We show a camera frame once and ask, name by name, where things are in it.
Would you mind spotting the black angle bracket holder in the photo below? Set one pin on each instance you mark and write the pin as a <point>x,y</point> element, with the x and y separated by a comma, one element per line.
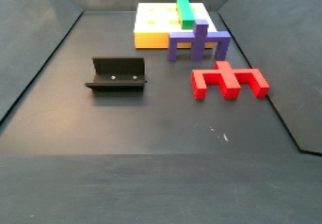
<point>118,73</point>

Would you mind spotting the yellow slotted board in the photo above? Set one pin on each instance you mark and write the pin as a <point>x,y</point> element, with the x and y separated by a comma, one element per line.
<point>157,20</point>

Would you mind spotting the green comb-shaped block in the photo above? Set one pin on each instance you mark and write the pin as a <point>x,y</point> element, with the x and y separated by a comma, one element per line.
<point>186,14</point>

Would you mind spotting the red comb-shaped block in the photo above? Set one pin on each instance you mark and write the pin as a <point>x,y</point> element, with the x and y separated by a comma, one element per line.
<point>229,79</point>

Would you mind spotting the purple comb-shaped block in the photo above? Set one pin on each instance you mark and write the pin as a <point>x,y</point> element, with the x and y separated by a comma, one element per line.
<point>198,38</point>

